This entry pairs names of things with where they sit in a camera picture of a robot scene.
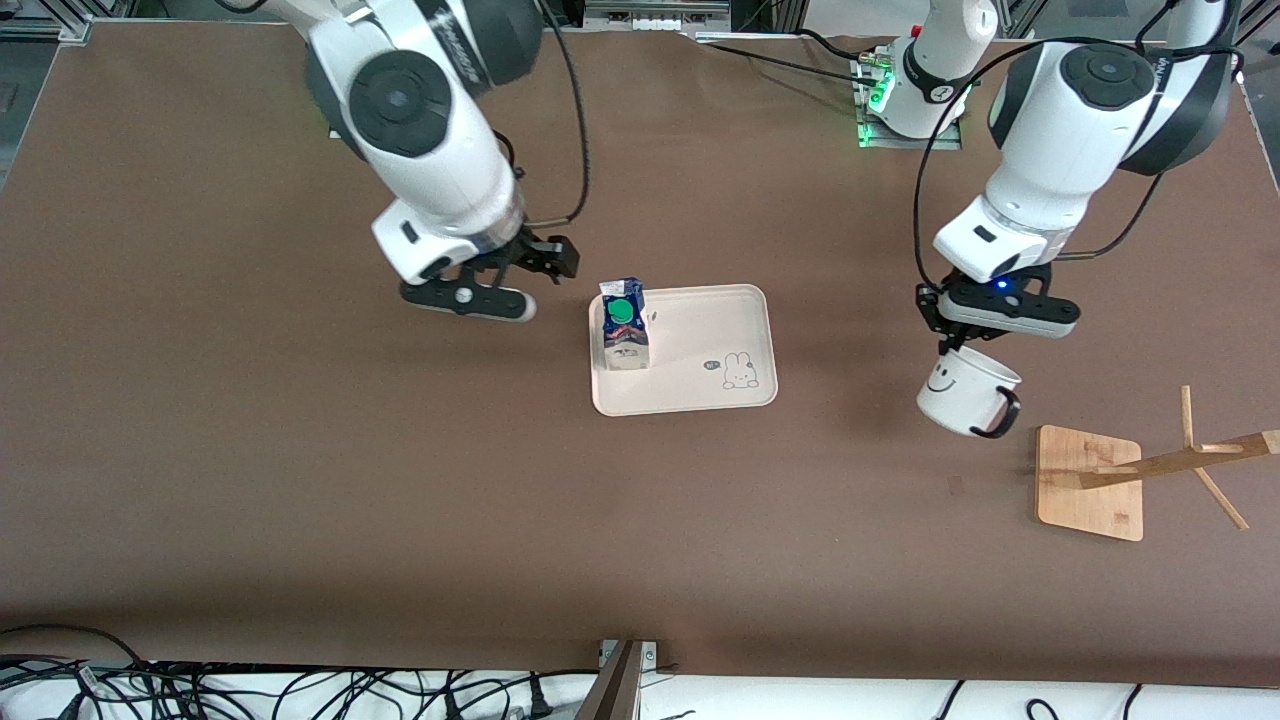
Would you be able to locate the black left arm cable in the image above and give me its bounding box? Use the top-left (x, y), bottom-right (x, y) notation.
top-left (912, 40), bottom-right (1061, 293)

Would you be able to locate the long black table cable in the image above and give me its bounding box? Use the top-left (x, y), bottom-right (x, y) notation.
top-left (695, 40), bottom-right (881, 87)

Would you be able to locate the dark metal beam with bracket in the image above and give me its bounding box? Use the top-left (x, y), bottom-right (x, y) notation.
top-left (573, 638), bottom-right (661, 720)

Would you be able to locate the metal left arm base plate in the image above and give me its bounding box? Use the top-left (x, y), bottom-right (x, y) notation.
top-left (852, 55), bottom-right (966, 151)

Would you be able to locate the wooden mug stand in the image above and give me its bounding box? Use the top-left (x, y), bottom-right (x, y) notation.
top-left (1036, 385), bottom-right (1280, 543)

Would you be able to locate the white rabbit print tray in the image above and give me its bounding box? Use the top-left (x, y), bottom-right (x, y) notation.
top-left (588, 284), bottom-right (779, 417)

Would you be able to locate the grey metal rail box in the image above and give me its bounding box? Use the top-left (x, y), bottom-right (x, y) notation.
top-left (585, 0), bottom-right (733, 33)

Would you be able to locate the looping black floor cable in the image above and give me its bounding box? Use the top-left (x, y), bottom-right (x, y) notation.
top-left (0, 624), bottom-right (147, 669)

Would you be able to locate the blue white milk carton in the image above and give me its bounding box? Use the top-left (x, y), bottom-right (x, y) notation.
top-left (598, 277), bottom-right (653, 372)

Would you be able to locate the white smiley face mug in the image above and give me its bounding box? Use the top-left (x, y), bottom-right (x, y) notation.
top-left (916, 345), bottom-right (1023, 440)

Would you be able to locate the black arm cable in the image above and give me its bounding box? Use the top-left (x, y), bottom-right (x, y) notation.
top-left (912, 40), bottom-right (1061, 293)
top-left (520, 0), bottom-right (591, 226)

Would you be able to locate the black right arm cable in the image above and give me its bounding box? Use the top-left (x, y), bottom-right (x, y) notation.
top-left (520, 0), bottom-right (591, 226)

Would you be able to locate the short black table cable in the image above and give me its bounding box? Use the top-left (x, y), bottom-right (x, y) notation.
top-left (798, 27), bottom-right (873, 63)

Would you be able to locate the aluminium frame profile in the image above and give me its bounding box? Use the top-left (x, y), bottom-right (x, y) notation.
top-left (0, 0), bottom-right (96, 43)

